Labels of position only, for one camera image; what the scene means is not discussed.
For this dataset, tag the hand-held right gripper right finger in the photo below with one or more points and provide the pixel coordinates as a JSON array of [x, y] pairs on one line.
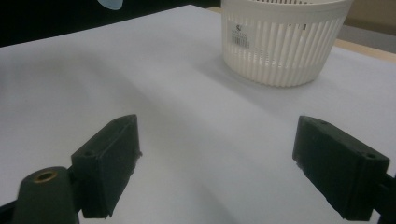
[[339, 168]]

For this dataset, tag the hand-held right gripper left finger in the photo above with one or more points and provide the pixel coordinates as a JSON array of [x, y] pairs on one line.
[[106, 168]]

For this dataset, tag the white plastic basket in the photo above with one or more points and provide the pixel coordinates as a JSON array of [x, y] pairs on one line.
[[280, 46]]

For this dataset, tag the light blue hairbrush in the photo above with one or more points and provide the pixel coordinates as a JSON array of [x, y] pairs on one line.
[[110, 3]]

